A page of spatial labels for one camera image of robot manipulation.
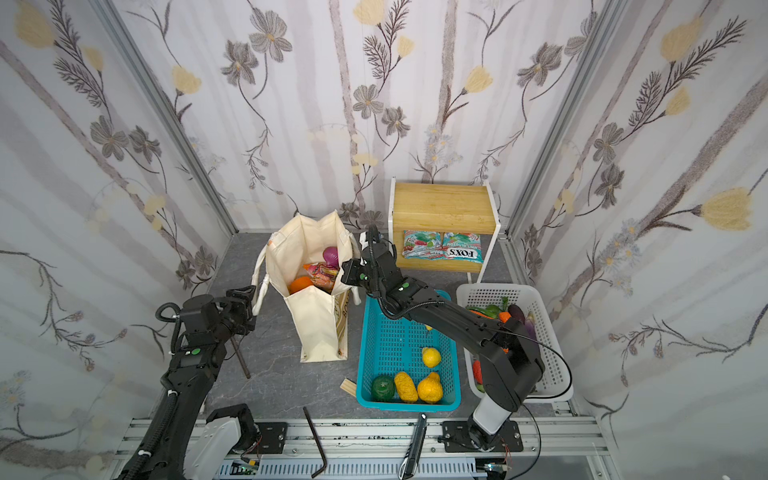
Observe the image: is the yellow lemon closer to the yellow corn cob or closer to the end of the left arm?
the yellow corn cob

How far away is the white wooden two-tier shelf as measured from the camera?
0.80 m

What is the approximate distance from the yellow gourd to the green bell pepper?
0.07m

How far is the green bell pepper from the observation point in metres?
0.78

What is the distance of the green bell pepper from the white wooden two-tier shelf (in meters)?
0.35

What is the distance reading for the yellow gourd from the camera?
0.78 m
